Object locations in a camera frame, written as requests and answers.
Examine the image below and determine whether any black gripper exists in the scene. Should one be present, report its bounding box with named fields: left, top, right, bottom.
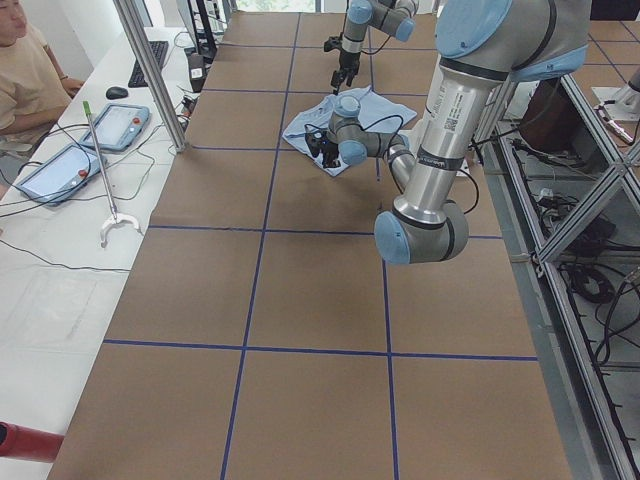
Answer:
left=320, top=140, right=341, bottom=168
left=330, top=49, right=360, bottom=95

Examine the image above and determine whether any light blue t-shirt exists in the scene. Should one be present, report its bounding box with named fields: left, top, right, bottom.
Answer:
left=282, top=86, right=417, bottom=168

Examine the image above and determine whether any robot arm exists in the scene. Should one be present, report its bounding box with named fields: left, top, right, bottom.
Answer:
left=323, top=1, right=591, bottom=264
left=323, top=0, right=419, bottom=95

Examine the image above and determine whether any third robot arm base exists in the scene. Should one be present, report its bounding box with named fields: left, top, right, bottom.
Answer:
left=591, top=70, right=639, bottom=122

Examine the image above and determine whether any black keyboard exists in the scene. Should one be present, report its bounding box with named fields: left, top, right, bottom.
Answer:
left=127, top=40, right=170, bottom=89

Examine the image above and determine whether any teach pendant far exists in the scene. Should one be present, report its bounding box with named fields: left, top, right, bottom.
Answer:
left=92, top=103, right=150, bottom=153

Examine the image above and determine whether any teach pendant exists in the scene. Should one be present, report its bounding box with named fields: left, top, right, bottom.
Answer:
left=92, top=103, right=150, bottom=153
left=16, top=145, right=100, bottom=205

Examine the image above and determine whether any black computer mouse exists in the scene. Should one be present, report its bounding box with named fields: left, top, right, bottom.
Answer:
left=105, top=86, right=129, bottom=100

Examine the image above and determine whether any reacher grabber tool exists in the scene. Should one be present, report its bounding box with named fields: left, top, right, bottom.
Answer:
left=82, top=100, right=143, bottom=249

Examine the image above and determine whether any teach pendant near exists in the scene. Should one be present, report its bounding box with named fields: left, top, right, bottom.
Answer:
left=16, top=145, right=100, bottom=205

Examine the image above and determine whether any seated person beige shirt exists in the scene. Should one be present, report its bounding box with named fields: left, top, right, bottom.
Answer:
left=0, top=0, right=84, bottom=151

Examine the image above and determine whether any red fire extinguisher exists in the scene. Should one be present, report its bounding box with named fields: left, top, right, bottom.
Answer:
left=1, top=422, right=64, bottom=463

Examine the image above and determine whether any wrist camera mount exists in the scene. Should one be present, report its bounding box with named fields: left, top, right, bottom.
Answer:
left=323, top=35, right=342, bottom=52
left=305, top=130, right=326, bottom=158

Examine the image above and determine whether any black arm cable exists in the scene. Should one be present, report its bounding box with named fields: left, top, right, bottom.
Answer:
left=305, top=114, right=481, bottom=216
left=359, top=24, right=401, bottom=56

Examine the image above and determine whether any white camera pillar base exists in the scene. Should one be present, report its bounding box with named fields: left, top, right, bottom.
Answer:
left=408, top=63, right=476, bottom=162

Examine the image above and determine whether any aluminium frame post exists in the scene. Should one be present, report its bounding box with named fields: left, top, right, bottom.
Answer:
left=113, top=0, right=186, bottom=153

